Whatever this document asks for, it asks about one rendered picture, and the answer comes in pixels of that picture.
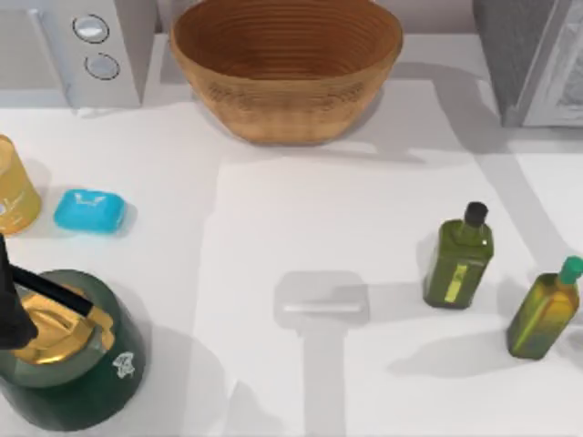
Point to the green bottle with black cap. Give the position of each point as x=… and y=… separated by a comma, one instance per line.
x=457, y=264

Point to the round microwave knob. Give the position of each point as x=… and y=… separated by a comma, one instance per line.
x=90, y=26
x=102, y=66

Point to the brown woven basket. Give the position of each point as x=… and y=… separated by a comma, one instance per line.
x=287, y=73

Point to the yellow cup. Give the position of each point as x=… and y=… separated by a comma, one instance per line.
x=13, y=191

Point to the blue soap bar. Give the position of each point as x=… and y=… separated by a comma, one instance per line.
x=89, y=211

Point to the pale microwave oven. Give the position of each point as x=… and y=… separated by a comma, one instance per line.
x=68, y=50

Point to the dark green kettle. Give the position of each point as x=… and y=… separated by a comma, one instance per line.
x=77, y=364

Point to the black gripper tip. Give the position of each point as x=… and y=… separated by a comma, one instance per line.
x=10, y=300

